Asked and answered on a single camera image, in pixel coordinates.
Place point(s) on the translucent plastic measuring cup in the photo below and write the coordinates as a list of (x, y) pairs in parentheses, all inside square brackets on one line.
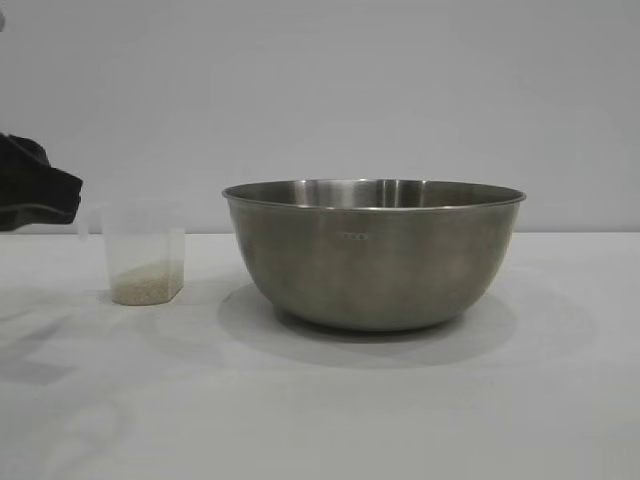
[(145, 235)]

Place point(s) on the white rice grains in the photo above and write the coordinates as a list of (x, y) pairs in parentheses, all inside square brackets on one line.
[(145, 286)]

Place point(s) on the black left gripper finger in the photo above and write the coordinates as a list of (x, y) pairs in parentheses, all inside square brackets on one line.
[(40, 216), (35, 175)]

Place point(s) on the stainless steel mixing bowl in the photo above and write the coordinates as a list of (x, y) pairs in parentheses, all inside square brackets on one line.
[(375, 260)]

